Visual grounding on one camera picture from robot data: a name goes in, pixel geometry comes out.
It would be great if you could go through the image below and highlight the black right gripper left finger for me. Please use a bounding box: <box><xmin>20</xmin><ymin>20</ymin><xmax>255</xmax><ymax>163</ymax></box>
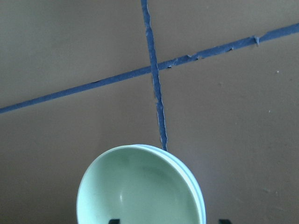
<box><xmin>109</xmin><ymin>219</ymin><xmax>120</xmax><ymax>224</ymax></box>

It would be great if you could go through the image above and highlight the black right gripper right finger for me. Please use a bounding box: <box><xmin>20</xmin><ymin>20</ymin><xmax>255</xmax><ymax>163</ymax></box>
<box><xmin>219</xmin><ymin>219</ymin><xmax>230</xmax><ymax>224</ymax></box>

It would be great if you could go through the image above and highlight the blue bowl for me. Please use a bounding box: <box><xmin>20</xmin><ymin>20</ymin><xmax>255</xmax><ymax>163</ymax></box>
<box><xmin>135</xmin><ymin>144</ymin><xmax>206</xmax><ymax>224</ymax></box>

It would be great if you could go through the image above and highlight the green bowl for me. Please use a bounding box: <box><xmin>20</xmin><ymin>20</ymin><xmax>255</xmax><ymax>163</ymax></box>
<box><xmin>76</xmin><ymin>145</ymin><xmax>199</xmax><ymax>224</ymax></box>

